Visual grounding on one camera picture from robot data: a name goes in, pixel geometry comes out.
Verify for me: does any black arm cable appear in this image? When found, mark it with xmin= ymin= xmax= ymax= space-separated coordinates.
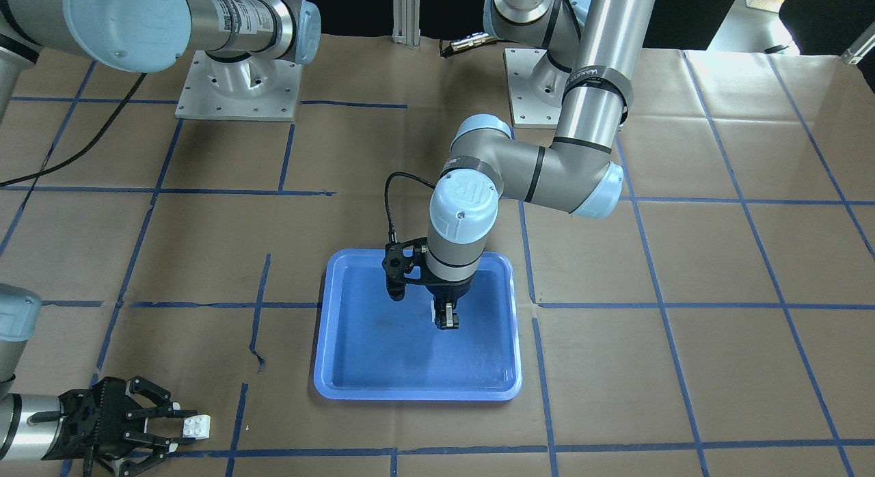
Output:
xmin=384 ymin=172 xmax=438 ymax=245

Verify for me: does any aluminium frame post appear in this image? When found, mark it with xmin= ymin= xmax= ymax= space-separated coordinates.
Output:
xmin=391 ymin=0 xmax=421 ymax=49

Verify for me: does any blue plastic tray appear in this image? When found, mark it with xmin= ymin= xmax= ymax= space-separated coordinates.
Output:
xmin=313 ymin=249 xmax=523 ymax=401

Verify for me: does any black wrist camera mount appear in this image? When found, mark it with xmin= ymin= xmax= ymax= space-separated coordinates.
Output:
xmin=382 ymin=234 xmax=427 ymax=301

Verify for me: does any white toy block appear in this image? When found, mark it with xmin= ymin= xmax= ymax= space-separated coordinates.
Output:
xmin=181 ymin=414 xmax=211 ymax=440

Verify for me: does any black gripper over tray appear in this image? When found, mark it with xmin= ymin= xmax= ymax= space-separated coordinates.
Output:
xmin=414 ymin=255 xmax=479 ymax=329

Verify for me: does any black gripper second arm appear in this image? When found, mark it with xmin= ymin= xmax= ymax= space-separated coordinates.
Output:
xmin=42 ymin=377 xmax=199 ymax=474

